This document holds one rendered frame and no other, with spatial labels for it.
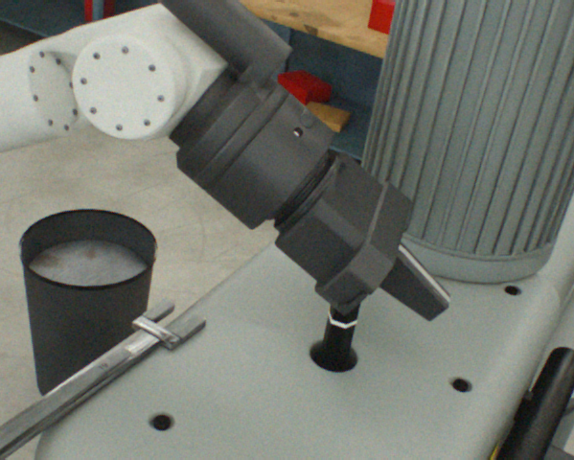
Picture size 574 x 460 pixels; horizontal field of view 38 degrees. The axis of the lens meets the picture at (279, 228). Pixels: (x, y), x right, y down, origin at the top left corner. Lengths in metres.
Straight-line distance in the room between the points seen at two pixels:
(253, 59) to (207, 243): 3.60
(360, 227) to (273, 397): 0.14
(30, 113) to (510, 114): 0.36
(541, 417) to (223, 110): 0.42
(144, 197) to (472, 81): 3.83
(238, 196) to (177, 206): 3.85
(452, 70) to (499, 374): 0.24
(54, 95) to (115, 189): 3.91
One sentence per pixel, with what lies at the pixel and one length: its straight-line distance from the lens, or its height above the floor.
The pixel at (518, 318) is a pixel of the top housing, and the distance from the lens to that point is 0.74.
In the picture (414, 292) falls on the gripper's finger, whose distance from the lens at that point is 0.58.
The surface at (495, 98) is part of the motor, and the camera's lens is 0.68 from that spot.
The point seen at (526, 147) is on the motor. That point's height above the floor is 2.03.
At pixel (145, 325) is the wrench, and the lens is 0.63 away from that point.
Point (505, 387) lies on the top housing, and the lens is 0.67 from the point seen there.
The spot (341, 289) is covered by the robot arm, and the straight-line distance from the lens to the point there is 0.53.
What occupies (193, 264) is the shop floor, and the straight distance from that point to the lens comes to 3.96.
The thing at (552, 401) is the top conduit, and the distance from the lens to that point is 0.80.
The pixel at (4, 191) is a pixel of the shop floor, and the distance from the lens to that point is 4.48.
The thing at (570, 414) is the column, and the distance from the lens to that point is 1.26.
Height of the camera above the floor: 2.30
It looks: 32 degrees down
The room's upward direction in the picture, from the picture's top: 9 degrees clockwise
